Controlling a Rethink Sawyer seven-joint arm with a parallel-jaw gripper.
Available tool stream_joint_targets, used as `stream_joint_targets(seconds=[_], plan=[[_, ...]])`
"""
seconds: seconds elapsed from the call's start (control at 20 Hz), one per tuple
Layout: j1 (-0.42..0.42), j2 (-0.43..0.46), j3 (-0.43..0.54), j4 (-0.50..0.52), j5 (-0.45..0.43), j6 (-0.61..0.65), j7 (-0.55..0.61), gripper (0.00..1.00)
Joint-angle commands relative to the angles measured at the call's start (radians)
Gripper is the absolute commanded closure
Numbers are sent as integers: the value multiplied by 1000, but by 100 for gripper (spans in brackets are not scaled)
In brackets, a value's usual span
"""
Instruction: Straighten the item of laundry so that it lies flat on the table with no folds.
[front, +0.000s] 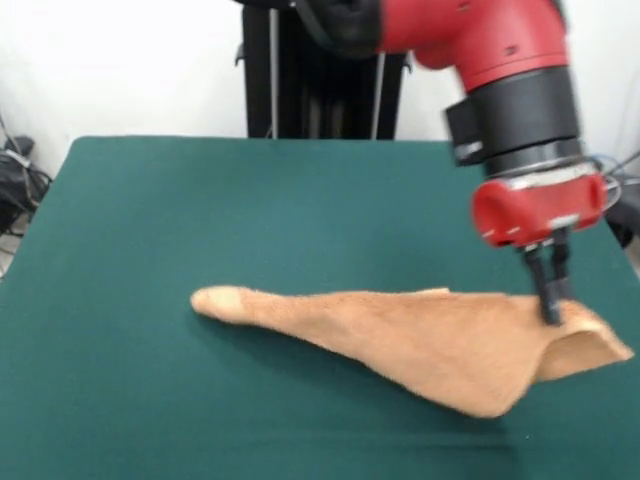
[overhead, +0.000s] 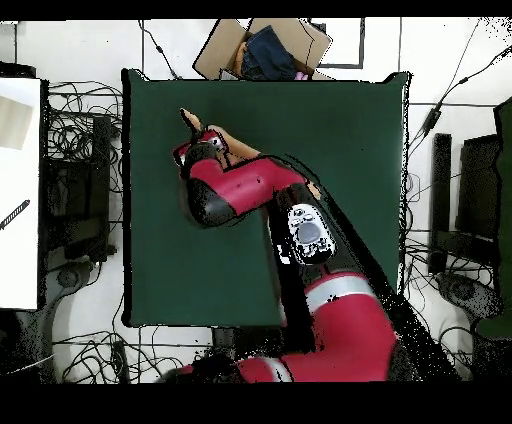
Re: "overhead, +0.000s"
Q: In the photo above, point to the dark green fabric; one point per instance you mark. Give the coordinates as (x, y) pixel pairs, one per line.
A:
(506, 200)

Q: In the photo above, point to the black monitor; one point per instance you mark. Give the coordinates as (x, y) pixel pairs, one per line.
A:
(478, 188)

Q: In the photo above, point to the black equipment rack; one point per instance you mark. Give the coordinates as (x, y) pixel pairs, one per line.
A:
(76, 200)

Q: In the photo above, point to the tan terry towel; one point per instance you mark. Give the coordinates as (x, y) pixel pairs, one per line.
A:
(240, 150)

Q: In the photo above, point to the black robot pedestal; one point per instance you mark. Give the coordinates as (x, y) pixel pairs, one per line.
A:
(223, 340)

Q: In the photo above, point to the pink cloth item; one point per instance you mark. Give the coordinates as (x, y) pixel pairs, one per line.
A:
(302, 76)

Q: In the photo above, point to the black striped tool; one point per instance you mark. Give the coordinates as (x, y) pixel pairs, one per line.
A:
(15, 214)

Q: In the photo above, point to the white desk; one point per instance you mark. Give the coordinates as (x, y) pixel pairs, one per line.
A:
(20, 260)

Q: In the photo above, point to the dark blue jeans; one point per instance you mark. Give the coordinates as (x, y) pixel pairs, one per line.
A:
(268, 52)

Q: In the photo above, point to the black upright stand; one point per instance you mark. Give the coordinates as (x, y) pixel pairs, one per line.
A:
(440, 200)

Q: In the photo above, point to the beige box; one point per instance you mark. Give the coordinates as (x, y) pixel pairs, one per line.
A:
(14, 124)

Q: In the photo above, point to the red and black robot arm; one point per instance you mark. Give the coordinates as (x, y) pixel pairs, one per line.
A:
(248, 184)

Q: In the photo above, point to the dark green table cloth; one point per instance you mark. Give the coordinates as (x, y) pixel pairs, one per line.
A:
(340, 132)

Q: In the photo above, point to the brown cardboard box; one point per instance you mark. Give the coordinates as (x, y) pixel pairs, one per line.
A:
(220, 52)

